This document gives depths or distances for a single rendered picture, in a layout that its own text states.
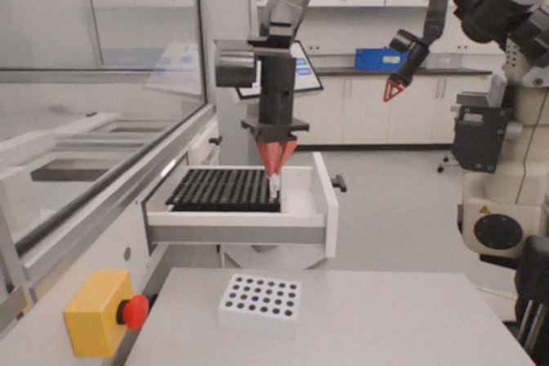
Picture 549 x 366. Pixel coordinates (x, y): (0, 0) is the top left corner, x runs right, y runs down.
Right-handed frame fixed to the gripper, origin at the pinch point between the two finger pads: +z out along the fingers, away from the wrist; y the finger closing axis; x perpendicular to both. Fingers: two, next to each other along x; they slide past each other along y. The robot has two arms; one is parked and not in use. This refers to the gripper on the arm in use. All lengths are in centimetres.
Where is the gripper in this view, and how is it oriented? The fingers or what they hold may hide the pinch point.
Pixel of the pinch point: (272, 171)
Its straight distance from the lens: 57.2
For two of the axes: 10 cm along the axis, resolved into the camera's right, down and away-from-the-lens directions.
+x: 4.3, 3.3, -8.4
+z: -0.5, 9.4, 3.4
